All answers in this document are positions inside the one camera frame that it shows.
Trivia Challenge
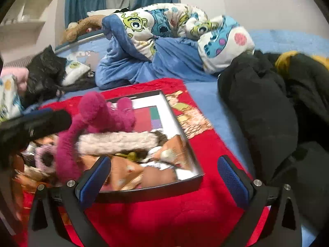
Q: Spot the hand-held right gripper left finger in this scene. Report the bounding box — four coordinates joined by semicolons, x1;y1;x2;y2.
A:
27;155;111;247

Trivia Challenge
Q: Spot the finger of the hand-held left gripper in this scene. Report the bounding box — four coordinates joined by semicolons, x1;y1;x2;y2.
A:
24;110;73;141
23;107;56;119

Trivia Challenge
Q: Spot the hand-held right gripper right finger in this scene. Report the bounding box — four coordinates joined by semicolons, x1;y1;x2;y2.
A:
217;155;302;247

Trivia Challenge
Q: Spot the orange triangular snack packet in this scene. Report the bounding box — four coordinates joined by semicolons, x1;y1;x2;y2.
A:
110;156;145;191
151;134;190;171

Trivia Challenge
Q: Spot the fluffy white hair claw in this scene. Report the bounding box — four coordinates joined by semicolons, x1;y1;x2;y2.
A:
76;131;161;158

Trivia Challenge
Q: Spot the pink plush toy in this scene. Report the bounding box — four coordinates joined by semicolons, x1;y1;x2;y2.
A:
55;91;137;184

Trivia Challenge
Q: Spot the black cardboard box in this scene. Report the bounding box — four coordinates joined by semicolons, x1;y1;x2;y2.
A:
95;91;205;204

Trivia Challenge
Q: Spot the large cartoon print pillow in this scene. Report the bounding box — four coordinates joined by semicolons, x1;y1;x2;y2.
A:
0;73;25;123

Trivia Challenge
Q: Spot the lilac scrunchie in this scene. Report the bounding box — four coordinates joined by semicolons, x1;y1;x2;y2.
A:
34;143;59;173

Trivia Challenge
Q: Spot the shiny black puffer jacket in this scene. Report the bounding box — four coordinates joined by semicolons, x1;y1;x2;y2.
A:
24;44;68;106

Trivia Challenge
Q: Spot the black garment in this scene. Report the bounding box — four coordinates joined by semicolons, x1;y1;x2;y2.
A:
59;78;98;93

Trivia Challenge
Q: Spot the small cartoon print pillow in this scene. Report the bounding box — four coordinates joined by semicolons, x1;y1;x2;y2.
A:
61;52;92;87

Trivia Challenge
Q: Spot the black coat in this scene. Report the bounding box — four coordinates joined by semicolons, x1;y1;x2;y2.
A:
217;51;329;238

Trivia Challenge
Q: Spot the red embroidered blanket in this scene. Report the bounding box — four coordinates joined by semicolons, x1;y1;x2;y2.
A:
14;77;271;247

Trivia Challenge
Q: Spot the red printed booklet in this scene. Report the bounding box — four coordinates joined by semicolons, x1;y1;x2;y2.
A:
132;105;165;132

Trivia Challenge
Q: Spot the brown teddy bear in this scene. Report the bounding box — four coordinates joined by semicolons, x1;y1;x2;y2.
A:
60;15;105;45

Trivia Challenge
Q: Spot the white cushion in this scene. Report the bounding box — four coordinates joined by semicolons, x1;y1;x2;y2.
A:
87;8;117;17

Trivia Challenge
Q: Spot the blue cartoon print quilt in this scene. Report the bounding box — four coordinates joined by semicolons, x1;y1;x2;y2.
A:
95;3;255;91

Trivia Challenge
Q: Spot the yellow garment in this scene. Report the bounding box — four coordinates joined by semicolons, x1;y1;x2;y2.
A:
275;51;300;69

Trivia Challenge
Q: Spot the blue bed sheet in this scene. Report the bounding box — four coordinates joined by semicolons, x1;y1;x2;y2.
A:
38;29;329;175

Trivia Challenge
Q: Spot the bed frame rail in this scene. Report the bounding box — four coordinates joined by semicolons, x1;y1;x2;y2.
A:
55;29;106;54

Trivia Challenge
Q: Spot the white wall shelf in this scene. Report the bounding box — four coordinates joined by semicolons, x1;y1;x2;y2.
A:
0;0;59;42

